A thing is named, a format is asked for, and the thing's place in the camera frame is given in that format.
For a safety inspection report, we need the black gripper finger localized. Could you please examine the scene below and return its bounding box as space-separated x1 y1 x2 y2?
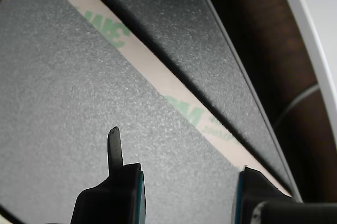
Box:
70 126 147 224
231 165 337 224

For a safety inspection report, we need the dark gray textured mat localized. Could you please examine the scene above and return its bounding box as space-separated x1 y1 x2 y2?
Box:
0 0 303 224

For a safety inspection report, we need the thin white cable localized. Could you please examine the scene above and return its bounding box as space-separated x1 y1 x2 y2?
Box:
272 83 321 128

